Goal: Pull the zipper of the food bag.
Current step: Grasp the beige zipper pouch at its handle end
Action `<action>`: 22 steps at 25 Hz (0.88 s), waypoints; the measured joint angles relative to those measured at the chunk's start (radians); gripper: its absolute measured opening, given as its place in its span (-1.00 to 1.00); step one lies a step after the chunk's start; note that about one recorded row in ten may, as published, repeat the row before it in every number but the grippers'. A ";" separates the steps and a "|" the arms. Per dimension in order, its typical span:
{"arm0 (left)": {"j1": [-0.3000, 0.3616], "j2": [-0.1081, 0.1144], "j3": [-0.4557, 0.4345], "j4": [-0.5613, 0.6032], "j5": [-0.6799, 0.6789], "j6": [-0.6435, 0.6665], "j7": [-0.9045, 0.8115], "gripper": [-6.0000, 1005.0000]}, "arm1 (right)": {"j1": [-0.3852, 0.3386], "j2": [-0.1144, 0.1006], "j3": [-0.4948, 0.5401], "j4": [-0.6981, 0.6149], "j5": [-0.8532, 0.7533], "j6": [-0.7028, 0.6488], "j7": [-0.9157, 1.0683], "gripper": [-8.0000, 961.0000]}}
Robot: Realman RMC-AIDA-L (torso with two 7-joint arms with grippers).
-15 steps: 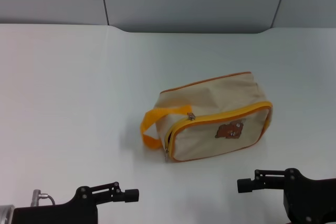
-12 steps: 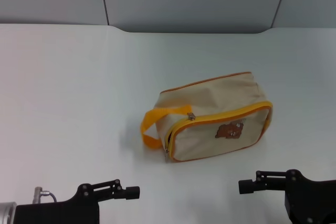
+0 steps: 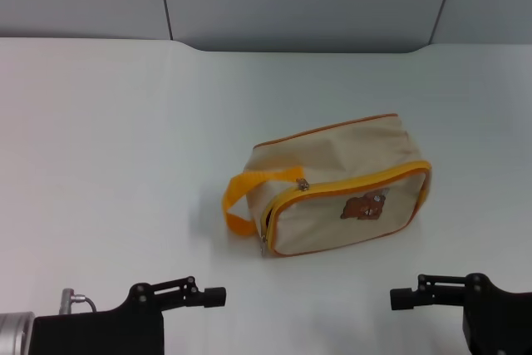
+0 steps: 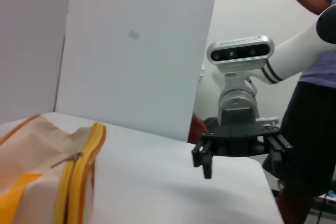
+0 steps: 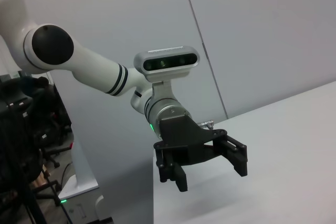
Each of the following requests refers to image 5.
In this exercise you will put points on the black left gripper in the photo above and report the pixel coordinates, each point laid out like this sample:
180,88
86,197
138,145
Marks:
181,140

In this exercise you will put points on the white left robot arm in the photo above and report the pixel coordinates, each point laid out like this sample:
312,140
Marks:
92,64

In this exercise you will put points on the white machine base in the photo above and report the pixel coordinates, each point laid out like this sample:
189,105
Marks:
78,208

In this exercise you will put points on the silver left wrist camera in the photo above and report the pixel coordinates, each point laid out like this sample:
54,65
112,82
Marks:
168,64

